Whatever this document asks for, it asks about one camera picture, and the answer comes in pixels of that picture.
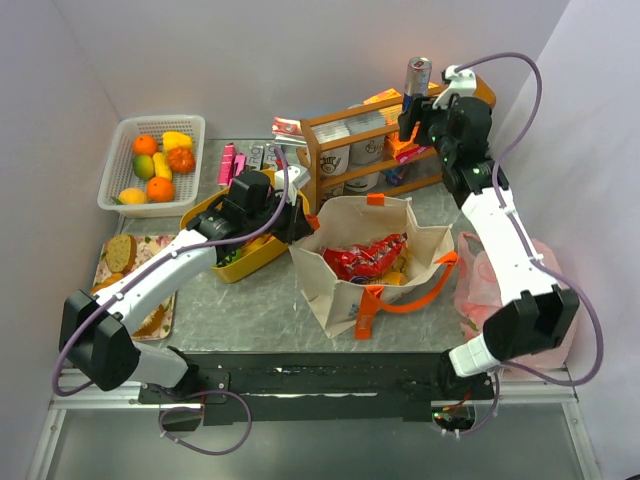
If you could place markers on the yellow toy banana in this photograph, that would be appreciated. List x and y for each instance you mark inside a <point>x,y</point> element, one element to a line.
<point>161,166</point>

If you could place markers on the white cup on shelf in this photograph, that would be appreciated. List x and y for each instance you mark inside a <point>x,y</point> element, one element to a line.
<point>334,162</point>

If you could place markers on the pink candy box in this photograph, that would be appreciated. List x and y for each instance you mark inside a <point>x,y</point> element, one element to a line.
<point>232,164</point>

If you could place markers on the white plastic fruit basket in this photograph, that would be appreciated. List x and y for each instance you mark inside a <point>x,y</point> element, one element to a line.
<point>119,175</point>

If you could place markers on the orange toy tangerine bottom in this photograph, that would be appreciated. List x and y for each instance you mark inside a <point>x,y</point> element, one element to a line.
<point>160,190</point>

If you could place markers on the red snack bag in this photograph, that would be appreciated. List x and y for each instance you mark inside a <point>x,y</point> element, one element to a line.
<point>360,262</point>

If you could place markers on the orange toy tangerine top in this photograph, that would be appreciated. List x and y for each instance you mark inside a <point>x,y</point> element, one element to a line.
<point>145,145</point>

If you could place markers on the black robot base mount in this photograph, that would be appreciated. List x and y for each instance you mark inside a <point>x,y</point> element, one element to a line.
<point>298,386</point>

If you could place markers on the floral canvas tote bag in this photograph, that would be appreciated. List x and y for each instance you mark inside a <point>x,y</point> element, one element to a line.
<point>344,221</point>

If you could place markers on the silver blue drink can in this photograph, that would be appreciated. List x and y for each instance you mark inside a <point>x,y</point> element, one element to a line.
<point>417,80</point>

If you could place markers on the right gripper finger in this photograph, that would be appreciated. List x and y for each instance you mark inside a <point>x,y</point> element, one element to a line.
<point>411,127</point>
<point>420,103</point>

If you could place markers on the toy croissant bread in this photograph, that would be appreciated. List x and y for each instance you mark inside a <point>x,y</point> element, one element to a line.
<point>112,279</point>

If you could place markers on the wooden shelf rack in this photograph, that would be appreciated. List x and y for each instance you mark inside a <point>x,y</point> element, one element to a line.
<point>390,108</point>

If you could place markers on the orange toy tangerine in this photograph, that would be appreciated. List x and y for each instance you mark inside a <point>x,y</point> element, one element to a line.
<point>145,145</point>
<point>160,190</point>

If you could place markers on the floral serving tray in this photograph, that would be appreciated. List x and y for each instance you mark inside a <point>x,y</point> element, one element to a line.
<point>158,324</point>

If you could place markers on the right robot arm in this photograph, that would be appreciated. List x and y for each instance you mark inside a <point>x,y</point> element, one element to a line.
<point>536,312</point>

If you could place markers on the pink plastic grocery bag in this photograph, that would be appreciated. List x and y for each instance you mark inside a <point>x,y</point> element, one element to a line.
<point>477,297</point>

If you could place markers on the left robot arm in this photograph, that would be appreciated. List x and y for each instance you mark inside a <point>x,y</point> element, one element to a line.
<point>97,329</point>

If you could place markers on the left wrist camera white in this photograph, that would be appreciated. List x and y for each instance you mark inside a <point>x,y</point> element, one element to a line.
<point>298,176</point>

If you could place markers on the small orange toy pumpkin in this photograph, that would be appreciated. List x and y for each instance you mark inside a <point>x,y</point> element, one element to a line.
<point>181,160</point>

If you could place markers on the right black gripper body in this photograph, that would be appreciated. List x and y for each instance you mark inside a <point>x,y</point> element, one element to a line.
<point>417,116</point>

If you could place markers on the toy mango green yellow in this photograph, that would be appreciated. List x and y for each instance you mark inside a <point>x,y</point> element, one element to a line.
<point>143,167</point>

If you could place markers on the silver chocolate bar box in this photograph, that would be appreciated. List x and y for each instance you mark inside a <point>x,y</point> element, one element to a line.
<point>263,155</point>

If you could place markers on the toy bread slice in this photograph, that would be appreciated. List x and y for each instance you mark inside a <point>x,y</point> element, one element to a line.
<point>120,253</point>

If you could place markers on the green toy watermelon ball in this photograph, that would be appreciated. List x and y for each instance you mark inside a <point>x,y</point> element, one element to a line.
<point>229,258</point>

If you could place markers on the orange box on shelf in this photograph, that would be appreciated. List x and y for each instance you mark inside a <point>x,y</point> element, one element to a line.
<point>401,151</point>

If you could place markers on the red silver foil packet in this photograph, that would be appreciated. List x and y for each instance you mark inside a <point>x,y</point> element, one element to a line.
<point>288,132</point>

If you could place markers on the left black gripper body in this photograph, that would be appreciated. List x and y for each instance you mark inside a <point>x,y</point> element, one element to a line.
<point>293,225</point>

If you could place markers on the yellow plastic tub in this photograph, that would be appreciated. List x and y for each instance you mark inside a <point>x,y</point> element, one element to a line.
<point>250,265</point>

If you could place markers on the yellow toy pepper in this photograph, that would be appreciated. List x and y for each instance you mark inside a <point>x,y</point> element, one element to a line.
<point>174,139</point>

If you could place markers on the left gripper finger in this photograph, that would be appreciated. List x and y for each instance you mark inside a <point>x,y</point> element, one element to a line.
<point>301,229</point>
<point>297,202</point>

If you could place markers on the orange yellow snack bag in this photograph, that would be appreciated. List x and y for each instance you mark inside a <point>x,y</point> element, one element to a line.
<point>396,275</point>

